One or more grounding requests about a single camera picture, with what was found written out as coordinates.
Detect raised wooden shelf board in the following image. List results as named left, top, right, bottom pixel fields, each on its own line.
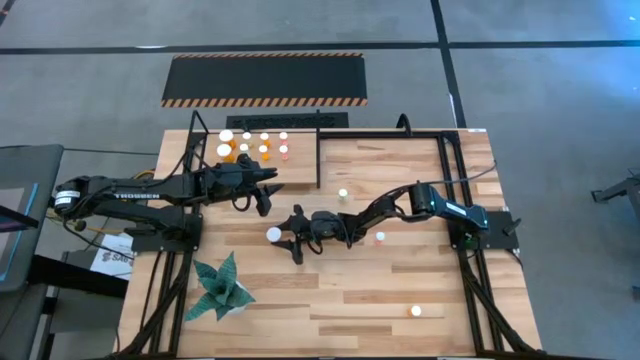
left=200, top=130, right=319, bottom=187

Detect short black floor tape strip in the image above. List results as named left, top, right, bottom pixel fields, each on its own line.
left=429, top=0, right=467, bottom=129

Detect green artificial plant white pot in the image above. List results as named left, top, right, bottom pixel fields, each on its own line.
left=183, top=251, right=257, bottom=322

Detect black perforated rubber mat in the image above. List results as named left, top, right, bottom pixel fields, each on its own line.
left=225, top=111, right=350, bottom=130

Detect black mat yellow striped edges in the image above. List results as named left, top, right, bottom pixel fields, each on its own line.
left=160, top=52, right=369, bottom=109

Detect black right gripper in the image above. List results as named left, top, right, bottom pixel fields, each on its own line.
left=278, top=203, right=351, bottom=266

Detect white paper with logo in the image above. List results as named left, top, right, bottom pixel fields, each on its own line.
left=89, top=232, right=136, bottom=281

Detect grey desk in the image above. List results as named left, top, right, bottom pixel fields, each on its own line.
left=0, top=144, right=65, bottom=236

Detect long black floor tape strip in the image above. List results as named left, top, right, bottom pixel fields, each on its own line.
left=0, top=40, right=640, bottom=55

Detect black stand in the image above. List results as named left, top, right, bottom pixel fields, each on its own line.
left=591, top=169, right=640, bottom=221

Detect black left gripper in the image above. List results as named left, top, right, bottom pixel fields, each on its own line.
left=202, top=153, right=285, bottom=218

